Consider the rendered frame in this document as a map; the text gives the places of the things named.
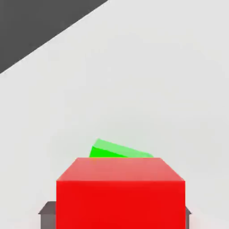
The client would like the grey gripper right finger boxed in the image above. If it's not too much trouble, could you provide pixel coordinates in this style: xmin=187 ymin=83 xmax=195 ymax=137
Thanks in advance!
xmin=185 ymin=207 xmax=192 ymax=229

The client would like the small green cube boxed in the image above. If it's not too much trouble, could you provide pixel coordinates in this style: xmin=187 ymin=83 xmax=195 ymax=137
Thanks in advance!
xmin=89 ymin=138 xmax=155 ymax=158

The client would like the small red cube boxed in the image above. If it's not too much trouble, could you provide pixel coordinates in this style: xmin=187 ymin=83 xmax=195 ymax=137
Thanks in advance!
xmin=56 ymin=157 xmax=186 ymax=229

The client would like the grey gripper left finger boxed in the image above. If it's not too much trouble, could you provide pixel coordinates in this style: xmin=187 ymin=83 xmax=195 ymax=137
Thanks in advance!
xmin=38 ymin=201 xmax=57 ymax=229

